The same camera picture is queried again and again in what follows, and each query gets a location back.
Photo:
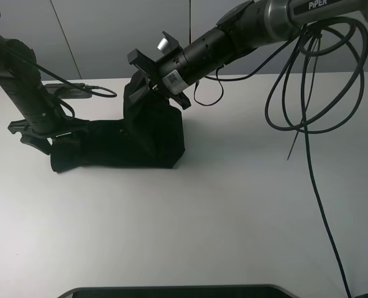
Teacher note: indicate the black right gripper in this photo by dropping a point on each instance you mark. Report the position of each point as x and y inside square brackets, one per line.
[164, 74]

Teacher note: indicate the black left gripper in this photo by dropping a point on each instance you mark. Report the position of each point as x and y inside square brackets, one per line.
[35, 130]

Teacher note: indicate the black printed t-shirt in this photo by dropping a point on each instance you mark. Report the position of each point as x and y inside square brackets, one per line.
[150, 135]

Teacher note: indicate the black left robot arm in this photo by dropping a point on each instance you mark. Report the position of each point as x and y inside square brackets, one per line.
[43, 115]

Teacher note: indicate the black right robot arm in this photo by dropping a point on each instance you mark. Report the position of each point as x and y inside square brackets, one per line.
[238, 33]

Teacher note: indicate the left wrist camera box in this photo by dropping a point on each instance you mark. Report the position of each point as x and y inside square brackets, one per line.
[64, 91]

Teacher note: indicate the dark base plate edge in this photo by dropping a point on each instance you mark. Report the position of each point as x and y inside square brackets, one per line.
[181, 291]

